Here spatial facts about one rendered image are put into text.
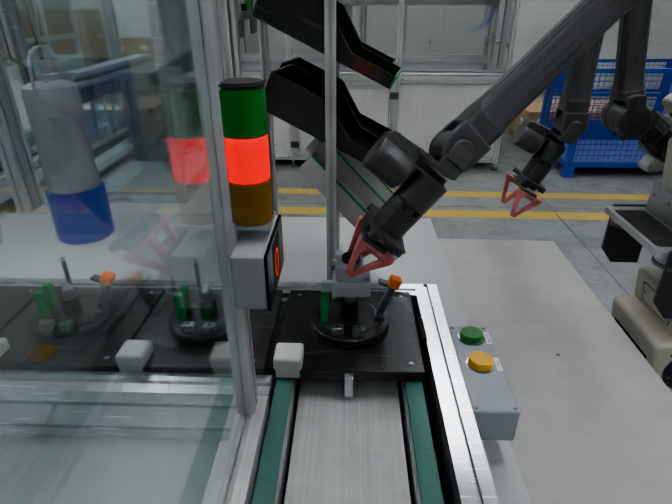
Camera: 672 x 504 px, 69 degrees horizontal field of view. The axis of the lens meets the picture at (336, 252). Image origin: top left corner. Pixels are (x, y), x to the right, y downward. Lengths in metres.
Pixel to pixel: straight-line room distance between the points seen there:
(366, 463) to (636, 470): 0.42
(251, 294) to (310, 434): 0.29
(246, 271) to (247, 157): 0.12
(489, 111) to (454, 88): 4.11
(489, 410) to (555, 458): 0.15
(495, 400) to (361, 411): 0.20
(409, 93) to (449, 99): 0.38
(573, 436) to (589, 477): 0.08
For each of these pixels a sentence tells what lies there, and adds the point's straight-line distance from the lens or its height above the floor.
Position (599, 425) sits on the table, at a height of 0.86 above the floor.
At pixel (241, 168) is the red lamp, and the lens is 0.54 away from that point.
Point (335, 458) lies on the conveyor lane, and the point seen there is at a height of 0.92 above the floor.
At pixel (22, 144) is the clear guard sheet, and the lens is 0.26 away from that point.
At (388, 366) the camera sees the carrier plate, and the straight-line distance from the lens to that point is 0.81.
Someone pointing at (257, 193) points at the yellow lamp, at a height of 1.30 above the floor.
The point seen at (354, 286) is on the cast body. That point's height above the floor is 1.07.
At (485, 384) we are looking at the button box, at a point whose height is 0.96.
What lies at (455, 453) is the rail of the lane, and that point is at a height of 0.96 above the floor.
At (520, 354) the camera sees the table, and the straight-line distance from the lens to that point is 1.07.
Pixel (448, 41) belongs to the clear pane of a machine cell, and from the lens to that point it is 4.81.
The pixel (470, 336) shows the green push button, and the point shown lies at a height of 0.97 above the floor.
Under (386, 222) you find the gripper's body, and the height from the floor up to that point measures 1.19.
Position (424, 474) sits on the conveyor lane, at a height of 0.95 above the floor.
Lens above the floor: 1.49
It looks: 27 degrees down
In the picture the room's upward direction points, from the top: straight up
